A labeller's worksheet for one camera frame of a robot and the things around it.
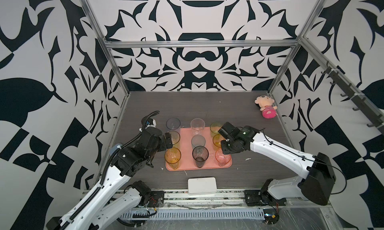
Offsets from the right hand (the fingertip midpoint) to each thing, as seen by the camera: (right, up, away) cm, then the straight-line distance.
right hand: (225, 148), depth 80 cm
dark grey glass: (-13, -4, +4) cm, 14 cm away
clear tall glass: (-15, +11, +11) cm, 21 cm away
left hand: (-31, +9, -9) cm, 34 cm away
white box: (-13, -17, -5) cm, 21 cm away
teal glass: (-15, +4, +3) cm, 16 cm away
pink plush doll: (+33, +24, +25) cm, 48 cm away
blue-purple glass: (-28, +12, +7) cm, 32 cm away
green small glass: (-8, +13, -15) cm, 22 cm away
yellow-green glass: (-27, +5, +5) cm, 28 cm away
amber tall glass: (-28, -4, -1) cm, 28 cm away
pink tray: (-20, -10, +5) cm, 23 cm away
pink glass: (0, -8, +7) cm, 10 cm away
